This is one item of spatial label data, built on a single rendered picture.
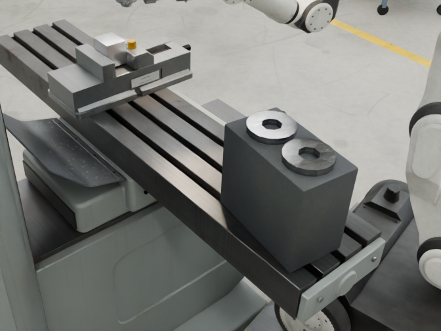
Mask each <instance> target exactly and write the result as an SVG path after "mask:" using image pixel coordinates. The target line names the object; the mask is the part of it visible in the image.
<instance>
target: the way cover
mask: <svg viewBox="0 0 441 331"><path fill-rule="evenodd" d="M3 118H4V122H5V127H6V129H7V130H8V131H9V132H10V133H11V134H12V135H13V136H14V137H15V139H16V140H17V141H18V142H19V143H20V144H21V145H22V146H23V147H24V148H25V149H26V150H27V151H28V152H29V153H30V154H31V155H32V156H33V157H34V158H35V159H36V160H37V161H38V162H40V163H41V164H42V165H43V166H44V167H45V168H46V169H47V170H48V171H50V172H51V173H53V174H55V175H58V176H60V177H63V178H65V179H68V180H71V181H73V182H76V183H79V184H80V185H83V186H86V187H97V186H100V185H106V184H110V183H115V182H119V181H125V180H127V179H126V178H125V177H124V176H122V174H121V173H119V172H118V171H117V170H116V169H115V168H113V167H112V166H111V165H110V164H109V163H108V162H107V161H106V160H105V159H103V158H102V157H101V156H100V155H99V154H97V153H96V152H95V151H94V150H93V149H92V148H91V147H90V146H89V145H87V144H86V143H85V142H84V141H83V140H81V139H80V138H79V137H78V136H77V135H76V134H75V133H74V132H73V131H71V130H70V129H69V128H68V127H67V126H65V125H64V124H63V123H62V122H61V121H60V120H59V119H58V118H49V119H42V120H31V121H20V120H16V119H15V118H13V117H10V116H8V115H6V114H4V113H3ZM50 121H51V122H50ZM60 129H61V130H60ZM17 135H18V136H17ZM77 138H78V139H77ZM60 143H61V144H60ZM39 145H40V146H39ZM45 145H46V146H47V147H46V146H45ZM59 147H61V148H59ZM33 151H34V152H33ZM56 154H57V155H56ZM93 156H94V157H93ZM73 158H74V159H73ZM45 160H46V161H45ZM70 168H73V169H70ZM56 169H57V170H56ZM59 171H60V172H59ZM105 173H106V174H105ZM109 173H110V174H109ZM87 177H88V178H87Z"/></svg>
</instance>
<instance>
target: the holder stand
mask: <svg viewBox="0 0 441 331"><path fill-rule="evenodd" d="M357 173H358V167H356V166H355V165H354V164H353V163H351V162H350V161H348V160H347V159H346V158H345V157H343V156H342V155H340V154H339V153H338V152H337V151H335V150H334V149H332V148H331V147H330V146H329V145H328V144H326V143H325V142H323V141H322V140H320V139H319V138H317V136H315V135H314V134H312V133H311V132H310V131H309V130H307V129H306V128H304V127H303V126H302V125H301V124H299V123H298V122H296V121H295V120H294V119H293V118H292V117H291V116H288V115H287V114H286V113H285V112H283V111H282V110H280V109H279V108H278V107H275V108H271V109H269V110H265V111H261V112H255V113H254V114H252V115H250V116H248V117H245V118H242V119H239V120H236V121H232V122H230V123H226V124H225V126H224V147H223V159H222V181H221V192H220V202H221V204H222V205H223V206H224V207H225V208H226V209H227V210H228V211H229V212H230V213H231V214H232V215H233V216H234V217H235V218H236V219H237V220H238V221H239V222H240V223H241V224H242V225H243V226H244V227H245V228H246V229H247V230H248V231H249V232H250V233H251V234H252V235H253V236H254V237H255V238H256V239H257V240H258V241H259V242H260V243H261V244H262V245H263V246H264V247H265V248H266V249H267V250H268V251H269V252H270V253H271V254H272V255H273V256H274V257H275V258H276V259H277V260H278V261H279V263H280V264H281V265H282V266H283V267H284V268H285V269H286V270H287V271H288V272H289V273H292V272H293V271H296V270H297V269H299V268H301V267H303V266H305V265H307V264H309V263H311V262H313V261H315V260H317V259H319V258H321V257H323V256H325V255H327V254H329V253H331V252H333V251H335V250H337V249H338V248H340V245H341V240H342V237H343V232H344V229H345V223H346V220H347V215H348V210H349V207H350V202H351V198H352V193H353V190H354V185H355V182H356V177H357Z"/></svg>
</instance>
